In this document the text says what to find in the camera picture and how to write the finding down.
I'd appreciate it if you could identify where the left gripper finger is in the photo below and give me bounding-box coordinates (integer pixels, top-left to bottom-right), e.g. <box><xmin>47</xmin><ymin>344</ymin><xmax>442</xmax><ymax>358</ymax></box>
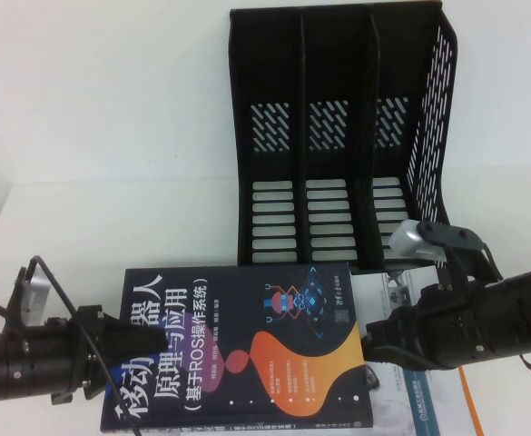
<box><xmin>97</xmin><ymin>317</ymin><xmax>167</xmax><ymax>363</ymax></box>

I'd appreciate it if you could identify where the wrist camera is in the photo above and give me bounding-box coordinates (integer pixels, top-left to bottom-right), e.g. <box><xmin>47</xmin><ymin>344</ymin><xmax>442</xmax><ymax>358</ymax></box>
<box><xmin>1</xmin><ymin>256</ymin><xmax>52</xmax><ymax>338</ymax></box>
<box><xmin>388</xmin><ymin>219</ymin><xmax>505</xmax><ymax>292</ymax></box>

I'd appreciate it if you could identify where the white automotive suspension book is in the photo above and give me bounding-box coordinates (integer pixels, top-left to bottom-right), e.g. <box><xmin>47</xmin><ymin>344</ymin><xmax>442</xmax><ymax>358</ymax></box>
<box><xmin>349</xmin><ymin>264</ymin><xmax>471</xmax><ymax>436</ymax></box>

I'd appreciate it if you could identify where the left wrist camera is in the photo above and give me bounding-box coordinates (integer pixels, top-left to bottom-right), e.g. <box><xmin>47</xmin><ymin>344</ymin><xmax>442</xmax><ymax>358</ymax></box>
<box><xmin>1</xmin><ymin>256</ymin><xmax>52</xmax><ymax>338</ymax></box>

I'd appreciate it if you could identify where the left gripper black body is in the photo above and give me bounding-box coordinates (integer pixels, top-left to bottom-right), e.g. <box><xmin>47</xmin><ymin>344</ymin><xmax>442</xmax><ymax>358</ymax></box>
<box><xmin>48</xmin><ymin>303</ymin><xmax>114</xmax><ymax>406</ymax></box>

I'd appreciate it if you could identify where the long black camera cable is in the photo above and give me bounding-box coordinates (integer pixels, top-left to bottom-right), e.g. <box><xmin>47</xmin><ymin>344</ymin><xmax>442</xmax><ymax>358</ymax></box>
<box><xmin>28</xmin><ymin>255</ymin><xmax>143</xmax><ymax>436</ymax></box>

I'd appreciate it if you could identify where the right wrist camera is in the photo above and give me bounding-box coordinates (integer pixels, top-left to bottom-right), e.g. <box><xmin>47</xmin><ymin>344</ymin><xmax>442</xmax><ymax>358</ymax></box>
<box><xmin>388</xmin><ymin>219</ymin><xmax>505</xmax><ymax>292</ymax></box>

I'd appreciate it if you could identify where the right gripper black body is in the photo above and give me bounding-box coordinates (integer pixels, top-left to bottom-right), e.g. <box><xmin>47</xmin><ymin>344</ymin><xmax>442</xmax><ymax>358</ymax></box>
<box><xmin>395</xmin><ymin>282</ymin><xmax>480</xmax><ymax>371</ymax></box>

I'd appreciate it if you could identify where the black plastic book stand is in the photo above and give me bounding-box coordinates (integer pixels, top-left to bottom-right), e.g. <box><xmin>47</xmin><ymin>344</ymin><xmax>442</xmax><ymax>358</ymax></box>
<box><xmin>227</xmin><ymin>3</ymin><xmax>464</xmax><ymax>276</ymax></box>

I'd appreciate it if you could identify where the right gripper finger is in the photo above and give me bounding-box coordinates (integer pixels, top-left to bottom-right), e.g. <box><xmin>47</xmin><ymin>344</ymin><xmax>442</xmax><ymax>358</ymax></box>
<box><xmin>367</xmin><ymin>343</ymin><xmax>432</xmax><ymax>371</ymax></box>
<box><xmin>364</xmin><ymin>314</ymin><xmax>403</xmax><ymax>350</ymax></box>

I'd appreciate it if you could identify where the dark mobile robotics book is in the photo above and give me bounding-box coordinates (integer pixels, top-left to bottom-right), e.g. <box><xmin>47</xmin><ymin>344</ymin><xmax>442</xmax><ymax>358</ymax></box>
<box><xmin>99</xmin><ymin>262</ymin><xmax>377</xmax><ymax>433</ymax></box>

